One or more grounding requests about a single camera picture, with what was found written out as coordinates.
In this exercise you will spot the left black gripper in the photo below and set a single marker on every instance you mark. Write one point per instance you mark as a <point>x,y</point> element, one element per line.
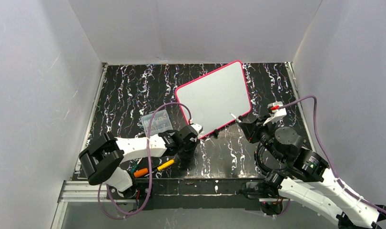
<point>189,139</point>

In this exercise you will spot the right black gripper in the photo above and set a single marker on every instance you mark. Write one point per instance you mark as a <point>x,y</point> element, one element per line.
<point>249,129</point>

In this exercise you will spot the white marker pen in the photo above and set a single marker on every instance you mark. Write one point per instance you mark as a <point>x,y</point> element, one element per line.
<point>237,119</point>

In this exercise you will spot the pink framed whiteboard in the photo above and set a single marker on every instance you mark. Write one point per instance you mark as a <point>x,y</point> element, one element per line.
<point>215,99</point>

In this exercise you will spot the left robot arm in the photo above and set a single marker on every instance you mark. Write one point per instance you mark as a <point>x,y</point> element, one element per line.
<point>101,160</point>

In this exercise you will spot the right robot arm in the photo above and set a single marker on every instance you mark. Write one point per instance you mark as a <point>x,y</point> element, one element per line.
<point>309,180</point>

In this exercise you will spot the clear plastic screw box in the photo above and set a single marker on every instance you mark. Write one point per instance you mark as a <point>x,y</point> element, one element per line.
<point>160,123</point>

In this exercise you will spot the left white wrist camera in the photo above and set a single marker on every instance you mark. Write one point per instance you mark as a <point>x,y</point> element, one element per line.
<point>198,128</point>

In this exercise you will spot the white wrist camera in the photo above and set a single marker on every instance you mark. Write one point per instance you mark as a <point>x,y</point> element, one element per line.
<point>276,112</point>
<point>198,128</point>

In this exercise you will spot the yellow handled screwdriver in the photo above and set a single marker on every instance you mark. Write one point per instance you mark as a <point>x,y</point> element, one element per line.
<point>160,167</point>

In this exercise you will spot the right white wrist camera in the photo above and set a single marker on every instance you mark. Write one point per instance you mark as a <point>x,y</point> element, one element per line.
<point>276,112</point>

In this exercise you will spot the wire whiteboard stand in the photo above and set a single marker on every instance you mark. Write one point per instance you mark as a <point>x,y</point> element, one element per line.
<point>215,133</point>

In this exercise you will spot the orange handled screwdriver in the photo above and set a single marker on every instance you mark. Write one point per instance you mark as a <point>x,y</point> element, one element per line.
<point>144,172</point>

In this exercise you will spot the green handled screwdriver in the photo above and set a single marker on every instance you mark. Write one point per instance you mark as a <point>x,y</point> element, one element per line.
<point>135,167</point>

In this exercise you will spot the aluminium frame rail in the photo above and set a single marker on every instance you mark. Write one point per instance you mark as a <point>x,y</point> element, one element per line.
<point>182,203</point>

